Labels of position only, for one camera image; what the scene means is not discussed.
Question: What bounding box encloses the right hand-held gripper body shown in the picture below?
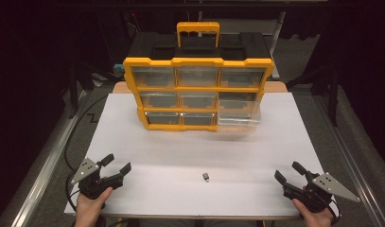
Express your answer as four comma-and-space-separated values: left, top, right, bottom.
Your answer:
282, 171, 361, 214

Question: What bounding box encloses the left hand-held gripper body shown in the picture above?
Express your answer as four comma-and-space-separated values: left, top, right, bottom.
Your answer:
70, 156, 124, 201

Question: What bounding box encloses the tall clear plastic drawer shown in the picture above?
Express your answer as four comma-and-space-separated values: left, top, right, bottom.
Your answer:
217, 92, 264, 134

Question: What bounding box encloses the yellow black drawer organizer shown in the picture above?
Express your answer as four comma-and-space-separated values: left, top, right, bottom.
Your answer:
122, 21, 275, 132

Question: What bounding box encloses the person's left hand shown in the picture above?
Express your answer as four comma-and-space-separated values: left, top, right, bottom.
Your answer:
74, 186, 114, 227

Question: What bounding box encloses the person's right hand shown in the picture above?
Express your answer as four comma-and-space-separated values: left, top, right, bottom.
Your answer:
290, 185, 335, 227

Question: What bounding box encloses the black metal stand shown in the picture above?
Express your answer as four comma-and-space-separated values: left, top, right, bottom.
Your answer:
286, 62, 342, 128
65, 60, 118, 119

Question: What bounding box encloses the set of small clear drawers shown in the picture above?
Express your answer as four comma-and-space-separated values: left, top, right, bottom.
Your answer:
131, 65, 266, 126

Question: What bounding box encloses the grey metal pole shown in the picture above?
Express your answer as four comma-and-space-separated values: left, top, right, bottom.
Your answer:
270, 10, 288, 80

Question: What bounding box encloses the black cable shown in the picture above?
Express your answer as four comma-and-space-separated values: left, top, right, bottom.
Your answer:
63, 94, 110, 218
325, 198, 341, 226

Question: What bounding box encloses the aluminium floor rail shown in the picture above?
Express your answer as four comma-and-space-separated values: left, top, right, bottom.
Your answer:
9, 89, 89, 227
311, 94, 385, 227

